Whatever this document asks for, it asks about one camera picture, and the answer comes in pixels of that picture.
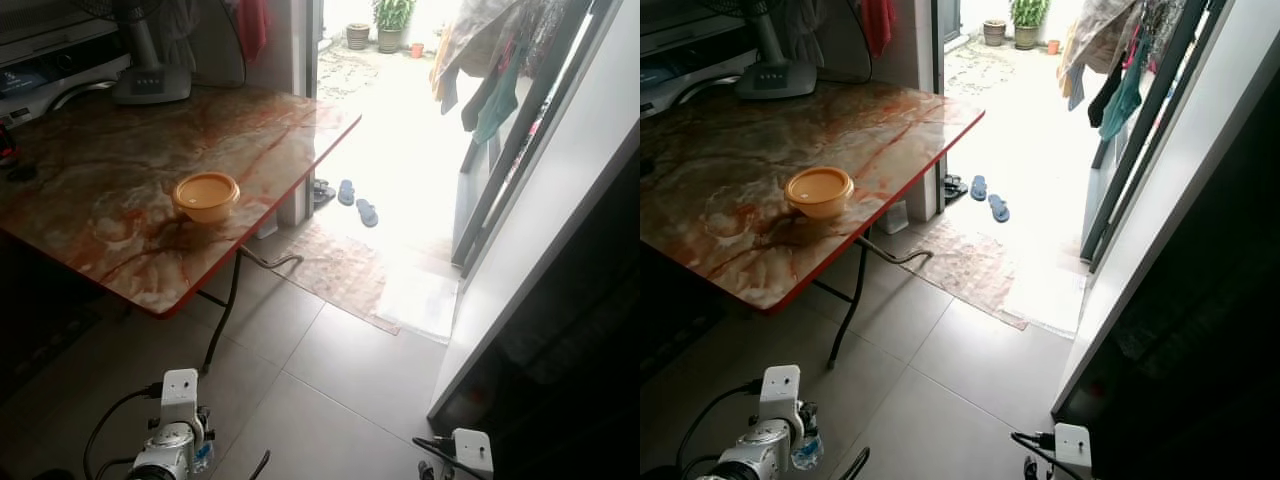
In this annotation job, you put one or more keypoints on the clear plastic water bottle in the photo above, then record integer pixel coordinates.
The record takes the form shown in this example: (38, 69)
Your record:
(204, 455)
(808, 452)

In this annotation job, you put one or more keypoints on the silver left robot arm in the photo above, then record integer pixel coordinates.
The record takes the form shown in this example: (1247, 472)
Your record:
(160, 458)
(755, 455)

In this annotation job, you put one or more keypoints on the black fridge with white side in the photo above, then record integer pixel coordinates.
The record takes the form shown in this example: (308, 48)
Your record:
(1150, 210)
(540, 200)

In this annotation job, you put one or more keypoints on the clear bubble wrap sheet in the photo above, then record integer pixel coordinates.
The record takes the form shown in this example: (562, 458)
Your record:
(420, 300)
(1045, 298)

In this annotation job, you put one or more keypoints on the patterned brown door mat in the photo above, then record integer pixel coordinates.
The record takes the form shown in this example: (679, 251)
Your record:
(335, 270)
(960, 265)

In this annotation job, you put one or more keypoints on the orange lidded plastic bowl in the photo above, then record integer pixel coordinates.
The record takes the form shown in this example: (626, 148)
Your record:
(819, 193)
(206, 197)

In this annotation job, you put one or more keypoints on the black sandal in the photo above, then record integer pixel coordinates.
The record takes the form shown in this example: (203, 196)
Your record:
(323, 192)
(954, 187)

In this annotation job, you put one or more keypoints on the blue slipper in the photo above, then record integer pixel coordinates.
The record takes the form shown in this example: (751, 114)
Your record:
(978, 188)
(346, 192)
(999, 208)
(367, 213)

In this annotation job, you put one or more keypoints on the grey standing table fan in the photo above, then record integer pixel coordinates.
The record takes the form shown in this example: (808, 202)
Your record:
(152, 85)
(777, 80)

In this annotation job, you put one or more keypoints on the grey metal sliding door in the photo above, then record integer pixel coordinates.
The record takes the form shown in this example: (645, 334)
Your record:
(1150, 120)
(520, 130)

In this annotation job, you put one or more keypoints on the black hanging sock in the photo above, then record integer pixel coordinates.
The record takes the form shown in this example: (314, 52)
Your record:
(473, 110)
(1102, 100)

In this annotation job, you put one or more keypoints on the teal hanging garment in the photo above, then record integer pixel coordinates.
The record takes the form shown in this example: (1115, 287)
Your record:
(1122, 105)
(497, 110)

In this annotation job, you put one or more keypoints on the red hanging cloth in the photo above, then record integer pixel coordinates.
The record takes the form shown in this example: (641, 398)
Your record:
(878, 22)
(252, 25)

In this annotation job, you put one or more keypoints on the brown flower pot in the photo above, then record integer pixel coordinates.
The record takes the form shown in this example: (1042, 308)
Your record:
(357, 37)
(995, 33)

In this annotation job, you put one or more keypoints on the potted green plant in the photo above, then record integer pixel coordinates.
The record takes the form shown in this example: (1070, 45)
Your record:
(392, 30)
(1028, 28)

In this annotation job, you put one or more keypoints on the beige floral hanging cloth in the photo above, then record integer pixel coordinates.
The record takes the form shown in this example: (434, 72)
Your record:
(1095, 30)
(475, 35)

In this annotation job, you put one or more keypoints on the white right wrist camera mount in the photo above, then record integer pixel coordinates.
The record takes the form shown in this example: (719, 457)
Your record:
(1073, 445)
(473, 450)

